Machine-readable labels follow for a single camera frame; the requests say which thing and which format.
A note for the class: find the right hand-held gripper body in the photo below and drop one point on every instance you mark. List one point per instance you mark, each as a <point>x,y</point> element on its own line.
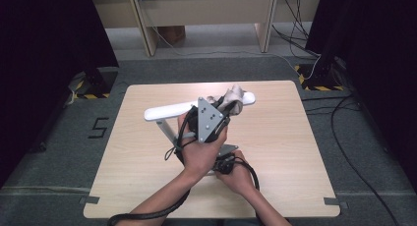
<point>226,163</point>

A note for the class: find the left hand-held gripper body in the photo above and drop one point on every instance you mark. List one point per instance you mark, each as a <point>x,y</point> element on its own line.
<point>206,121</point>

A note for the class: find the black striped stand base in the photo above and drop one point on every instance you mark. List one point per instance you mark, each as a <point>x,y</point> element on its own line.
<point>319,82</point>
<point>95,85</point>

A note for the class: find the person's right hand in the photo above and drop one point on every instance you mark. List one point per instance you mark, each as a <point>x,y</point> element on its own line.
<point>241,180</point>

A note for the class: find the person's dark clothing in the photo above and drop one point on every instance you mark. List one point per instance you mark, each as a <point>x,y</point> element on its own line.
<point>229,223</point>

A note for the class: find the beige wooden desk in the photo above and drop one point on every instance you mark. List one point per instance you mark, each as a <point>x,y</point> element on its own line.
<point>209,13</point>

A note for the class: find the black curtain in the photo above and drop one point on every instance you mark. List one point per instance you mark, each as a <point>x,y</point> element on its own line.
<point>377,55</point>
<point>42,72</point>

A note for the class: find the beige cloth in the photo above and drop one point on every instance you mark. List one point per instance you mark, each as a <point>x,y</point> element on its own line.
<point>231,95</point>

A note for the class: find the person's left hand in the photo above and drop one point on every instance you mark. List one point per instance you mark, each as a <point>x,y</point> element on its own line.
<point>198,155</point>

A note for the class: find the brown cardboard box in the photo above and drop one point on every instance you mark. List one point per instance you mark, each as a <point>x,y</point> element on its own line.
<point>172,34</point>

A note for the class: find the white desk lamp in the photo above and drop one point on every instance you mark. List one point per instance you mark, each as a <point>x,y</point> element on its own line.
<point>167,111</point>

